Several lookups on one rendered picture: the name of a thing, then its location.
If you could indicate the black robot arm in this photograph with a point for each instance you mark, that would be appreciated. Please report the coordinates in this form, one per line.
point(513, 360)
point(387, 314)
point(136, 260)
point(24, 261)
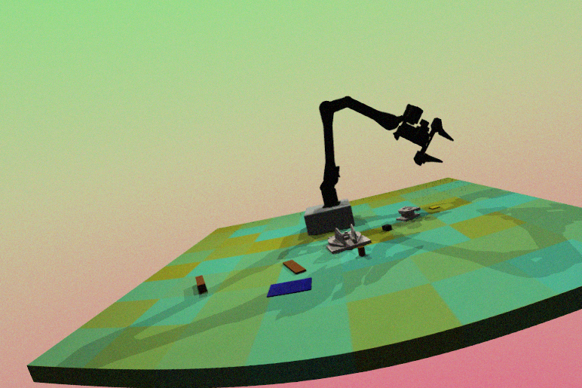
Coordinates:
point(411, 115)

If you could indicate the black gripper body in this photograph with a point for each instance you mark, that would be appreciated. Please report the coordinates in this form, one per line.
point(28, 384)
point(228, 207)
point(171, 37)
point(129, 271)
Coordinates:
point(426, 141)

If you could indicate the blue rectangular plate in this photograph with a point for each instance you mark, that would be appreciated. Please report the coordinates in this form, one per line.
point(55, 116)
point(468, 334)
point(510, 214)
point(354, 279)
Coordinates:
point(289, 287)

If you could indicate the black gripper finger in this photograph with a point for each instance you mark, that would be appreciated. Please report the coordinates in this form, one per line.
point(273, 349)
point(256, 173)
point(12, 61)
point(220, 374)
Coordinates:
point(442, 133)
point(427, 158)

